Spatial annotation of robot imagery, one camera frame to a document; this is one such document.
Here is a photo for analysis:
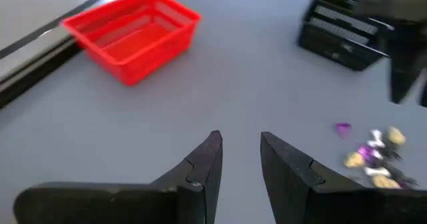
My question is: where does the beige plastic skull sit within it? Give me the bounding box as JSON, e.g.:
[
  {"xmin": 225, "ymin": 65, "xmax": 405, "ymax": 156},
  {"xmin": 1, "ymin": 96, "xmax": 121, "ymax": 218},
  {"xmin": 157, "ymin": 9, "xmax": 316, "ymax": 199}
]
[
  {"xmin": 371, "ymin": 174, "xmax": 401, "ymax": 189},
  {"xmin": 343, "ymin": 152, "xmax": 366, "ymax": 169},
  {"xmin": 387, "ymin": 126, "xmax": 407, "ymax": 147}
]

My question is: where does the white plastic bone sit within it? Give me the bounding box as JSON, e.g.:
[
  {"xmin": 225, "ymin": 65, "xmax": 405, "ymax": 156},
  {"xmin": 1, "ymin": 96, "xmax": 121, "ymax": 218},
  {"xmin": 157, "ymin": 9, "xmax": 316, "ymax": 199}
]
[
  {"xmin": 366, "ymin": 129, "xmax": 386, "ymax": 149},
  {"xmin": 363, "ymin": 166, "xmax": 392, "ymax": 177}
]

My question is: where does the red plastic basket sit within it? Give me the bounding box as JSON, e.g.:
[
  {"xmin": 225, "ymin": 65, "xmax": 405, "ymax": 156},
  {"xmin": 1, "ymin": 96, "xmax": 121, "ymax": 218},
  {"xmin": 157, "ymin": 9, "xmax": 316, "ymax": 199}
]
[{"xmin": 59, "ymin": 0, "xmax": 203, "ymax": 87}]

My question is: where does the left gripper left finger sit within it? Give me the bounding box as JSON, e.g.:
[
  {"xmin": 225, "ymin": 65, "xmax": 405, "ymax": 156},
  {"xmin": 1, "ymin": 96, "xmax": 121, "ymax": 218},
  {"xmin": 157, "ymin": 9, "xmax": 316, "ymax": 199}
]
[{"xmin": 13, "ymin": 129, "xmax": 224, "ymax": 224}]

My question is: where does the black plastic spider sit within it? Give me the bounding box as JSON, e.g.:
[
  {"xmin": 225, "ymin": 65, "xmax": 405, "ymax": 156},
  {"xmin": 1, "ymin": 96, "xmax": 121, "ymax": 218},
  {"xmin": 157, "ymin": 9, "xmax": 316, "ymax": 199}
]
[
  {"xmin": 386, "ymin": 165, "xmax": 420, "ymax": 189},
  {"xmin": 382, "ymin": 147, "xmax": 403, "ymax": 163}
]

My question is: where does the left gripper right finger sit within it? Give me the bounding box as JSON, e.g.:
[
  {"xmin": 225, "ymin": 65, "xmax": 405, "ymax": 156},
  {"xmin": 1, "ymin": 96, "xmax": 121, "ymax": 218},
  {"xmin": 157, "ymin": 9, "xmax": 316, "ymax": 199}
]
[{"xmin": 260, "ymin": 131, "xmax": 427, "ymax": 224}]

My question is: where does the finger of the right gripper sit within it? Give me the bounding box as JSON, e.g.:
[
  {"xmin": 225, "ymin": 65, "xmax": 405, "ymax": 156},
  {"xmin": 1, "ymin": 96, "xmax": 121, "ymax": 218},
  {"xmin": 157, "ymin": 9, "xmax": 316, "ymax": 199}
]
[
  {"xmin": 386, "ymin": 27, "xmax": 427, "ymax": 104},
  {"xmin": 420, "ymin": 80, "xmax": 427, "ymax": 108}
]

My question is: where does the black plastic basket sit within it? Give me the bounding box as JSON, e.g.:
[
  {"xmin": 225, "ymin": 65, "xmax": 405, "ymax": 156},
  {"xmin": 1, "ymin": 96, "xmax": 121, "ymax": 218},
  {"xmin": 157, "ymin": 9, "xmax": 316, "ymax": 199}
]
[{"xmin": 298, "ymin": 0, "xmax": 391, "ymax": 72}]

